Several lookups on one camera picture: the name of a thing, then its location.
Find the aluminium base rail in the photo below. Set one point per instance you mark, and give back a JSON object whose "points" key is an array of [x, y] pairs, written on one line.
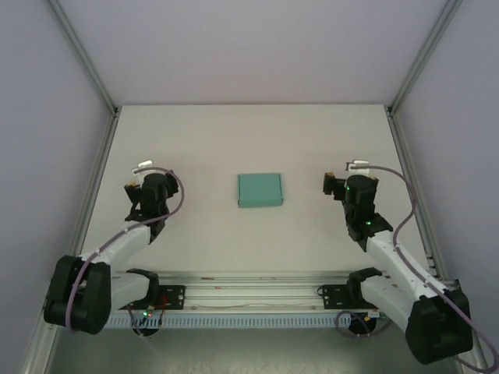
{"points": [[253, 290]]}

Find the small connector with green light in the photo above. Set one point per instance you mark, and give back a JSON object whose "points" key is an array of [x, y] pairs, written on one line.
{"points": [[148, 311]]}

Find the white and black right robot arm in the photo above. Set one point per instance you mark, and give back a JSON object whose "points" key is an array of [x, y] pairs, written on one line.
{"points": [[393, 257]]}

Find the teal paper box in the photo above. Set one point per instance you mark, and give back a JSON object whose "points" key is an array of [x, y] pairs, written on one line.
{"points": [[260, 191]]}

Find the small connector with yellow plug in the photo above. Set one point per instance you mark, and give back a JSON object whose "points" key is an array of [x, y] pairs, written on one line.
{"points": [[373, 315]]}

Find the aluminium frame post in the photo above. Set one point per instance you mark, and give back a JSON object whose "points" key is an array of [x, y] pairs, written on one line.
{"points": [[83, 58], [425, 54]]}

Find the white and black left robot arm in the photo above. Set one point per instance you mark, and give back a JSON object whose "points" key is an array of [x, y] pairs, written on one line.
{"points": [[124, 241]]}

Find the grey metal sheet panel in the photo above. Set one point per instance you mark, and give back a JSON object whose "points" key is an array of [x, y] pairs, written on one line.
{"points": [[253, 350]]}

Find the aluminium table side rail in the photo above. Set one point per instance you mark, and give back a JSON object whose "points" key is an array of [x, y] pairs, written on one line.
{"points": [[409, 167], [102, 163]]}

